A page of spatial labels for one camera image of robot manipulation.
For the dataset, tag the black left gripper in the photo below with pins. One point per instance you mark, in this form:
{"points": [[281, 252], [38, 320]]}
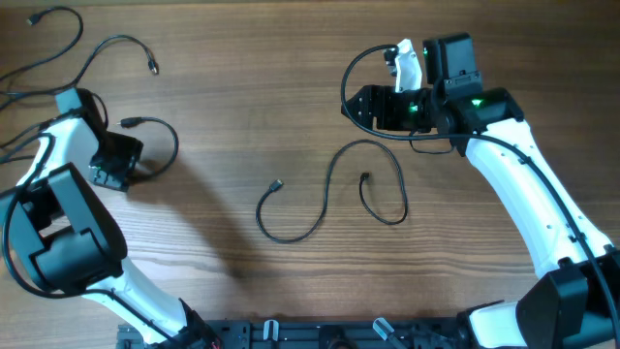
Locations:
{"points": [[112, 180]]}

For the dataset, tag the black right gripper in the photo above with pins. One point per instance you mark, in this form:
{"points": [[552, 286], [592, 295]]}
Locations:
{"points": [[373, 108]]}

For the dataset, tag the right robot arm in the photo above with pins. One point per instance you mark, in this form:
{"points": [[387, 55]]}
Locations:
{"points": [[438, 95]]}

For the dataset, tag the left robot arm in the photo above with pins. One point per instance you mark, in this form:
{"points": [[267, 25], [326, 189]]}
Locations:
{"points": [[60, 242]]}

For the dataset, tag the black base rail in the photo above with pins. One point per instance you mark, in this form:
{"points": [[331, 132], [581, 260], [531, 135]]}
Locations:
{"points": [[431, 333]]}

